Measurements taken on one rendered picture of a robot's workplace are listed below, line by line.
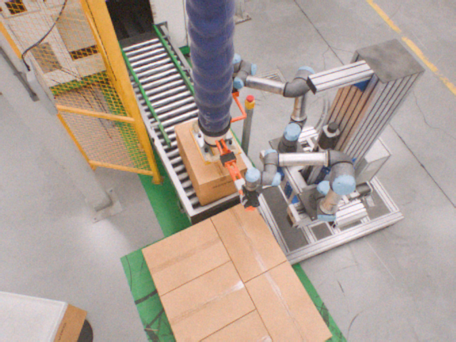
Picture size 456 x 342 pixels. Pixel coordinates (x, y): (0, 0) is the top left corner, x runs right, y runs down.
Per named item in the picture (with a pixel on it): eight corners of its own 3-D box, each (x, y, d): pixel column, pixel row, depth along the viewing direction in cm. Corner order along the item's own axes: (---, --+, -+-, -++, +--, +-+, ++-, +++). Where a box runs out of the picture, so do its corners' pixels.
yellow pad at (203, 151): (188, 130, 256) (188, 126, 252) (201, 126, 259) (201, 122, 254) (204, 165, 241) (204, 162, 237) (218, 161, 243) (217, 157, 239)
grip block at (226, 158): (219, 158, 233) (218, 154, 228) (232, 154, 235) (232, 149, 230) (223, 168, 229) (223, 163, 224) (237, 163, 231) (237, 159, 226)
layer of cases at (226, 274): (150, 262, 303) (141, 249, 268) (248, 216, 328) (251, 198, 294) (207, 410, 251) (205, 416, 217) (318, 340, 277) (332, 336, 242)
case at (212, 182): (178, 152, 315) (174, 125, 280) (218, 139, 324) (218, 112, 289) (201, 207, 288) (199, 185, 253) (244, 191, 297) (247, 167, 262)
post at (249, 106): (239, 160, 377) (244, 99, 290) (244, 158, 379) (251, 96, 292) (241, 165, 374) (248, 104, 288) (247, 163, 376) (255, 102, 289)
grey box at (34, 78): (44, 95, 224) (20, 58, 198) (52, 92, 225) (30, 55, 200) (51, 116, 216) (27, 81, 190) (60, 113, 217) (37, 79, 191)
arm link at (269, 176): (281, 164, 189) (261, 163, 189) (281, 182, 183) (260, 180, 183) (279, 172, 196) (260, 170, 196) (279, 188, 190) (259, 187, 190)
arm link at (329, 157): (352, 143, 186) (262, 146, 193) (355, 160, 180) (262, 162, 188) (349, 155, 195) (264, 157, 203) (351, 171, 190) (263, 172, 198)
